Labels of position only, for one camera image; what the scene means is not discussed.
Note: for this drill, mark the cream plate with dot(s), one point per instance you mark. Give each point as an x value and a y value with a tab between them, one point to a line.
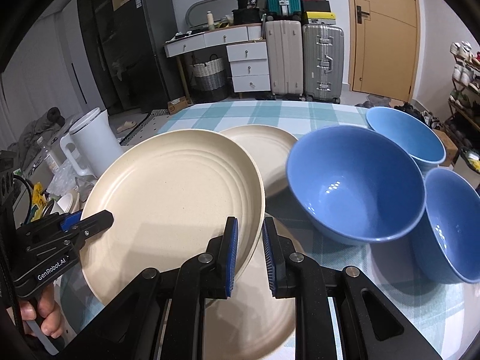
252	324
269	147
170	195

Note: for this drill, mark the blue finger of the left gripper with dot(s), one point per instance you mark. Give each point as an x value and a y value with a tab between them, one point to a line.
71	220

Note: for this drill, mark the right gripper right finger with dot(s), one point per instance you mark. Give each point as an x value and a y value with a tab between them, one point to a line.
290	273

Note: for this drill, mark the wooden door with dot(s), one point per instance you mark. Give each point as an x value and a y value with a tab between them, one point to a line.
384	47

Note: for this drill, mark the oval mirror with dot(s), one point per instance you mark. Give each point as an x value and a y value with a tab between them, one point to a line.
197	14

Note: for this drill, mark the shoe rack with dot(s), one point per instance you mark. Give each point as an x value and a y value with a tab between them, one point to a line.
463	100

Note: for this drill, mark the beige suitcase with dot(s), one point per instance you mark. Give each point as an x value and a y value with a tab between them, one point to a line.
285	58

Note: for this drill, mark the white drawer desk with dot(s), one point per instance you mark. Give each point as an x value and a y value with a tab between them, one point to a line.
246	50

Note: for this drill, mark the black refrigerator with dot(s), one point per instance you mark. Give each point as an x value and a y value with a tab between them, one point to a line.
151	78

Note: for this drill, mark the person's left hand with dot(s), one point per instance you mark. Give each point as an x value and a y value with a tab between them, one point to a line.
48	309

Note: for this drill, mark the woven laundry basket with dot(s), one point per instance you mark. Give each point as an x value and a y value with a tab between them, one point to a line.
210	78

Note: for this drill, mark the light blue bowl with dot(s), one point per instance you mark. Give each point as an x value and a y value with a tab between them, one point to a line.
411	134

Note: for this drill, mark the stacked shoe boxes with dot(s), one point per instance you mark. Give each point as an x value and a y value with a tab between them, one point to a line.
317	12

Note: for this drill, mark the white electric kettle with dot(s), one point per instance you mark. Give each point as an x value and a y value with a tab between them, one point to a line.
90	145

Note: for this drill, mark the silver suitcase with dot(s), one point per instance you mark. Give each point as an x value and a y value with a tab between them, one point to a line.
323	62

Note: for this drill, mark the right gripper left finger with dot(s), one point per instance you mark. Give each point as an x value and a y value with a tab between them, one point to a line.
210	275

